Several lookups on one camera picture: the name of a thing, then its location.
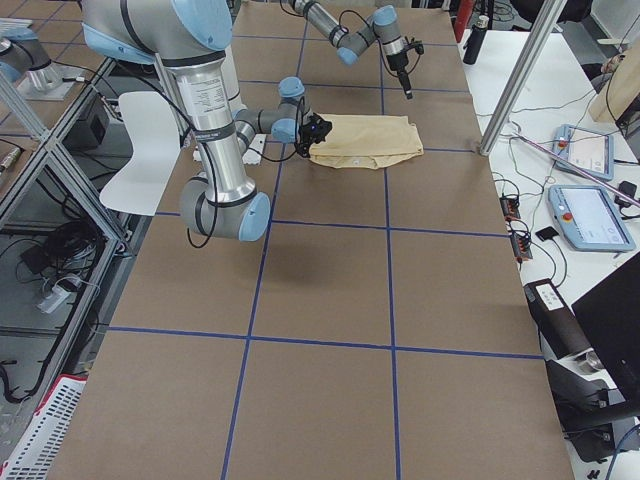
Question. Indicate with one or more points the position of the red cylinder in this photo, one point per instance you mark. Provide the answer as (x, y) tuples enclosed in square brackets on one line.
[(464, 12)]

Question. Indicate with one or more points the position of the aluminium frame post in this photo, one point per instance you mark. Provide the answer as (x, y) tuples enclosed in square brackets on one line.
[(541, 29)]

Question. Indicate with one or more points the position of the yellow long-sleeve shirt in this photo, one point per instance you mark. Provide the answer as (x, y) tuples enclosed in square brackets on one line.
[(367, 142)]

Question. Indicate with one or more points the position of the black monitor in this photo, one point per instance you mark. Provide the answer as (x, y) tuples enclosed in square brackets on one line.
[(608, 315)]

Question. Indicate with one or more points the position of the black water bottle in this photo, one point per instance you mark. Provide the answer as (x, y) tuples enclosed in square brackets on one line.
[(475, 40)]

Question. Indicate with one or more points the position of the white chair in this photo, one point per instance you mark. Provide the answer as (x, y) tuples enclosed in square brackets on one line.
[(139, 185)]

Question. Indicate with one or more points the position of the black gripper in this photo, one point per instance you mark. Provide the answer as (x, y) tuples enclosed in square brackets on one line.
[(306, 131), (398, 62)]

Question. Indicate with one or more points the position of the near blue teach pendant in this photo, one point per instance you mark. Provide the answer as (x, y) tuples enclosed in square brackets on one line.
[(588, 220)]

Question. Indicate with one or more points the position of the white reacher grabber stick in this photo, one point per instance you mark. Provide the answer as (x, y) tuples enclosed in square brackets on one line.
[(579, 170)]

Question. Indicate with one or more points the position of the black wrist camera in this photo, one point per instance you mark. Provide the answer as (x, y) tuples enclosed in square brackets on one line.
[(317, 125), (414, 45)]

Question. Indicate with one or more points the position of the white perforated basket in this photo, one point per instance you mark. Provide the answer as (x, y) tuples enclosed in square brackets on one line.
[(35, 452)]

